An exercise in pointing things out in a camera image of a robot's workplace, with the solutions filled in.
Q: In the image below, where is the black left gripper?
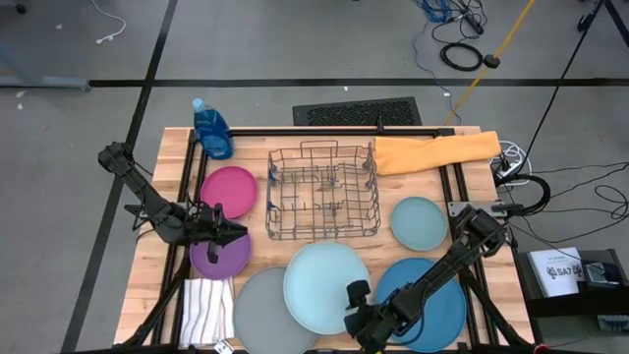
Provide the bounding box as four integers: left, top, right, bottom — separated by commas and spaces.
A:
189, 202, 250, 266

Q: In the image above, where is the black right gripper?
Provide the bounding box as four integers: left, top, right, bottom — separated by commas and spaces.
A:
343, 279, 394, 348

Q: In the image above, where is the purple plate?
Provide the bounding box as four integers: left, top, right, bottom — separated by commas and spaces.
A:
189, 225, 254, 281

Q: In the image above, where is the large light blue plate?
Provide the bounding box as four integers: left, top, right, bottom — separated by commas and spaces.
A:
282, 241, 372, 336

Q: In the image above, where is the pink plate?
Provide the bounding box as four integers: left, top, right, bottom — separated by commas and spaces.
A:
200, 165, 259, 220

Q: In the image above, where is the large dark blue plate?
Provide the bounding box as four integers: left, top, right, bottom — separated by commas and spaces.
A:
374, 257, 468, 354

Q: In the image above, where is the large gray plate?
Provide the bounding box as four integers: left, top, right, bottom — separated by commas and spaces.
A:
232, 265, 320, 354

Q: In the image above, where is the small teal plate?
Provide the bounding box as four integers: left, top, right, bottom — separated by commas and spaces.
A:
389, 196, 449, 253

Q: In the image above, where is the white striped dish towel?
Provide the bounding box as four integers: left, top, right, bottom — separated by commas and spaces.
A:
179, 277, 236, 349

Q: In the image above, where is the blue dish soap bottle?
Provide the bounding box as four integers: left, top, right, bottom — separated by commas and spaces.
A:
191, 96, 235, 161

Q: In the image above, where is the black vent grille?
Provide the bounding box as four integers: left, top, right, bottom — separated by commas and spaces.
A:
292, 96, 423, 127

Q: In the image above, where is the white power strip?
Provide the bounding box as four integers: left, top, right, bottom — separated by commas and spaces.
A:
490, 157, 523, 187

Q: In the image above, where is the white printed booklet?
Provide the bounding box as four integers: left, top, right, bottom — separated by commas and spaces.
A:
528, 246, 587, 299

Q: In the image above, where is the black side cart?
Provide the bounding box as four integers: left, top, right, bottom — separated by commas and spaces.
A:
514, 247, 629, 345

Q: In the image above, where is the gray metal table foot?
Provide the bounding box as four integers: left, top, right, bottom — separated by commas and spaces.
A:
0, 41, 92, 93

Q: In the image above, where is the black electronic device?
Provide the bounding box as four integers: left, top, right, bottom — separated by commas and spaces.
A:
582, 260, 623, 289

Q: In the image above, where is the black power strip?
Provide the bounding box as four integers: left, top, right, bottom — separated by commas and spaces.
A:
459, 7, 486, 36

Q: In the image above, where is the gray wire dish rack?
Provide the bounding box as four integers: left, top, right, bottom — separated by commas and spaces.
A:
264, 141, 382, 242

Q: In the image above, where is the thick black cable loop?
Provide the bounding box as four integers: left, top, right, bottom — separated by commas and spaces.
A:
493, 172, 552, 218

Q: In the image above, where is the coiled white cable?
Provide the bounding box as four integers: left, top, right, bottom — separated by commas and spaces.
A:
493, 140, 531, 171

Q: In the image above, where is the thin white cable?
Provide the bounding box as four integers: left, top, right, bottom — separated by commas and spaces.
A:
89, 0, 128, 46

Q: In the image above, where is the coiled black cable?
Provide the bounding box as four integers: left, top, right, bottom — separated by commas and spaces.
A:
438, 41, 485, 73

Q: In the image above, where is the yellow cable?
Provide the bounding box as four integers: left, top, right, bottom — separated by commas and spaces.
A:
441, 0, 537, 127

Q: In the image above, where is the blue cable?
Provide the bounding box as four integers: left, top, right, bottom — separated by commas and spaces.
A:
412, 0, 463, 124

